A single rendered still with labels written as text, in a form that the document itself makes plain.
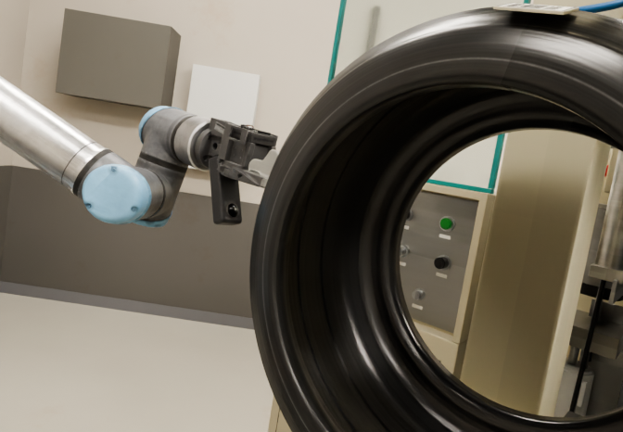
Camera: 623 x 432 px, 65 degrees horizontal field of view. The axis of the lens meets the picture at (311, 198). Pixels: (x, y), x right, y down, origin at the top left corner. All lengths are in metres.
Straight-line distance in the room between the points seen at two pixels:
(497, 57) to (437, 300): 0.95
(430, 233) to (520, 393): 0.57
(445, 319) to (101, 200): 0.90
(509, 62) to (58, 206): 3.57
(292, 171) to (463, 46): 0.23
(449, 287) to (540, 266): 0.52
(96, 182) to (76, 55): 2.77
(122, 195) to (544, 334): 0.67
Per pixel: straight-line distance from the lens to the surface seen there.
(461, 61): 0.49
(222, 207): 0.81
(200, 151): 0.85
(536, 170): 0.84
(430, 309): 1.36
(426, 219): 1.34
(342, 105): 0.55
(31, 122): 0.87
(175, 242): 3.61
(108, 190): 0.80
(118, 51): 3.46
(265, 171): 0.75
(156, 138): 0.93
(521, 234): 0.84
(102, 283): 3.83
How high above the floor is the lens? 1.29
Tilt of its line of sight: 5 degrees down
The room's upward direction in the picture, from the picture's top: 9 degrees clockwise
